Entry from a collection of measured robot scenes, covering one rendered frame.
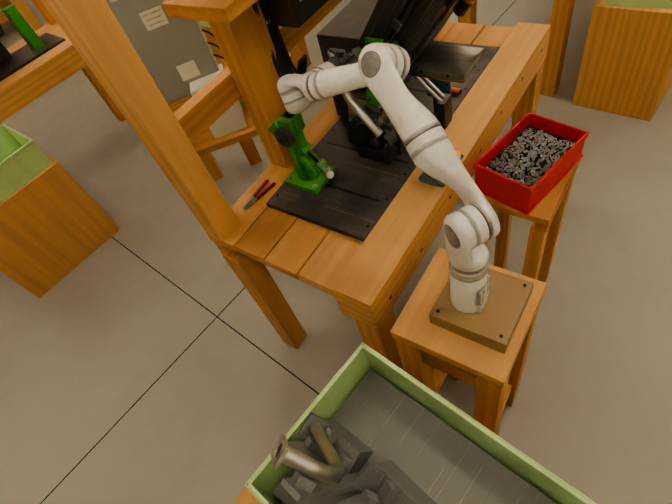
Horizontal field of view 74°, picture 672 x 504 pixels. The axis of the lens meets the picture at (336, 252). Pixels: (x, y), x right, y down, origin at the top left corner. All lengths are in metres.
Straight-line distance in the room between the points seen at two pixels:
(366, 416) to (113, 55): 1.06
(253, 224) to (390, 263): 0.54
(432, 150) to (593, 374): 1.44
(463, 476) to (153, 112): 1.17
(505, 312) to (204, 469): 1.55
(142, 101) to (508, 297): 1.08
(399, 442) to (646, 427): 1.23
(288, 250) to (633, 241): 1.76
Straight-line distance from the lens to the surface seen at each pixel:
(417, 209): 1.46
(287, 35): 1.80
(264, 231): 1.57
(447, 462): 1.16
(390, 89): 1.05
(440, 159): 1.01
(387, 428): 1.18
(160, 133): 1.35
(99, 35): 1.25
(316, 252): 1.44
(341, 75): 1.20
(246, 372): 2.35
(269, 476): 1.16
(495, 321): 1.23
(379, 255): 1.36
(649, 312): 2.41
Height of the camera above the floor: 1.98
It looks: 50 degrees down
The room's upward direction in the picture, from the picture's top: 21 degrees counter-clockwise
